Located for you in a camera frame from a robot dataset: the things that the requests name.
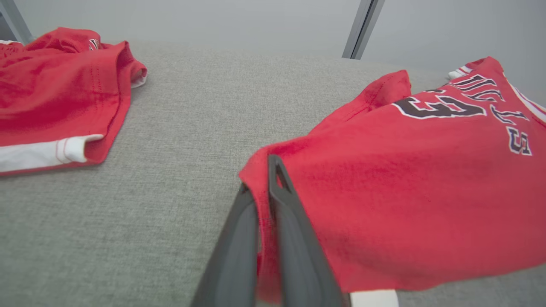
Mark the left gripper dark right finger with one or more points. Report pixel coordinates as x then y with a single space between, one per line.
300 264

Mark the red shorts with white stripes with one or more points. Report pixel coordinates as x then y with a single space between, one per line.
405 192

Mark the red shorts with white hem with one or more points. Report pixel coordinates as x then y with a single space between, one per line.
55 98

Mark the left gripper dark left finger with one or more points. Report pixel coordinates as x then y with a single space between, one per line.
232 264

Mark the grey wheeled metal stand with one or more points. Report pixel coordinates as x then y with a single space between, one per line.
15 21

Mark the grey partition post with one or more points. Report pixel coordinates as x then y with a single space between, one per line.
362 27

